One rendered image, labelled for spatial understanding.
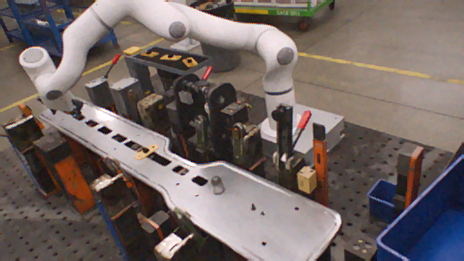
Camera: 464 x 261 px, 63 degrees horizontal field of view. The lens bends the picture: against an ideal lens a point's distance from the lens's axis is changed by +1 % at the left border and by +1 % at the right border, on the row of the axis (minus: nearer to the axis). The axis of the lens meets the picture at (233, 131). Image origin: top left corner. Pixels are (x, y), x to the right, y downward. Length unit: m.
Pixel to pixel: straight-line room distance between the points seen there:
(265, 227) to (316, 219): 0.12
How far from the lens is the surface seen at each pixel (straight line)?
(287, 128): 0.93
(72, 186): 1.53
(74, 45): 1.29
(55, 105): 1.49
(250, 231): 0.91
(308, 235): 0.89
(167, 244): 0.88
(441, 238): 0.87
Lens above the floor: 1.68
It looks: 33 degrees down
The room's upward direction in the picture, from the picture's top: 11 degrees counter-clockwise
